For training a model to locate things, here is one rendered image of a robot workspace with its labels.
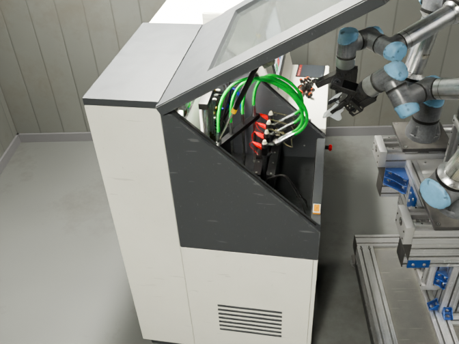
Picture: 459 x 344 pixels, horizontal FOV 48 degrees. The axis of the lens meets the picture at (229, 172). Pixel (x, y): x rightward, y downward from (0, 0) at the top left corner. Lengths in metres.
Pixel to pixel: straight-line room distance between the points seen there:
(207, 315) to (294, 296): 0.46
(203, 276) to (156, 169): 0.60
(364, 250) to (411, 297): 0.37
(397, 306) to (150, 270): 1.26
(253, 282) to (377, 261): 0.93
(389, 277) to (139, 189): 1.49
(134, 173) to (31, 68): 2.42
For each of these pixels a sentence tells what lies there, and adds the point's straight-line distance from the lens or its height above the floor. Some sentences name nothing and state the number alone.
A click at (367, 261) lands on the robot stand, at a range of 2.94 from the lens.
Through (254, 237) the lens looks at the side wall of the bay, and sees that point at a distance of 2.08.
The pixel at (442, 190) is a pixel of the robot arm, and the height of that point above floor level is 1.25.
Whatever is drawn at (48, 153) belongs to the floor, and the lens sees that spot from 4.45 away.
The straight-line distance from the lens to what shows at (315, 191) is 2.21.
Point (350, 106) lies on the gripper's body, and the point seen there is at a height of 1.37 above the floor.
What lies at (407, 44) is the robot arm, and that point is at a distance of 2.08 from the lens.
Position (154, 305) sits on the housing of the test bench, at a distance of 2.57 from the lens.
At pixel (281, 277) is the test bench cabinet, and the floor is 0.67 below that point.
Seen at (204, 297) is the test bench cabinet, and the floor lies 0.47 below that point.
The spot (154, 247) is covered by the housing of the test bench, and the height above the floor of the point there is 0.77.
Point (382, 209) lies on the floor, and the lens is 3.62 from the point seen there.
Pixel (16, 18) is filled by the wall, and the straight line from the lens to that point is 4.15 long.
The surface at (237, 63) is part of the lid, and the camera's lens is 1.63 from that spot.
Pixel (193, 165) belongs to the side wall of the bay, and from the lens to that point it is 1.89.
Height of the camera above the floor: 2.36
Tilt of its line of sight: 38 degrees down
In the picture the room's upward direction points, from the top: 3 degrees counter-clockwise
